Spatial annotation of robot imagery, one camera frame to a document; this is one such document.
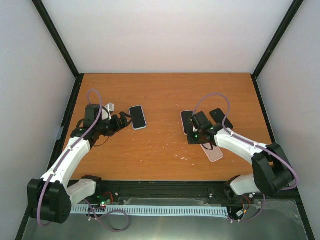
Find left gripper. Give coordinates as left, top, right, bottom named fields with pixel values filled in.
left=96, top=111, right=134, bottom=137

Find light blue cable duct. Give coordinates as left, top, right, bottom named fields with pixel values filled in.
left=69, top=204, right=229, bottom=216

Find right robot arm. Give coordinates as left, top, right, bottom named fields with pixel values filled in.
left=180, top=111, right=297, bottom=200

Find light blue phone case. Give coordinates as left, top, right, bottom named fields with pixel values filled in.
left=128, top=105, right=148, bottom=131

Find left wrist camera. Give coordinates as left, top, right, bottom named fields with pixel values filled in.
left=101, top=103, right=115, bottom=120

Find black aluminium frame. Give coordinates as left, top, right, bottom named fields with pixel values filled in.
left=14, top=0, right=316, bottom=240

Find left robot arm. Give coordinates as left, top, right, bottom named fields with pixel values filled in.
left=27, top=103, right=132, bottom=224

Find pink phone case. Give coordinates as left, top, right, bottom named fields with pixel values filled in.
left=201, top=144, right=224, bottom=163

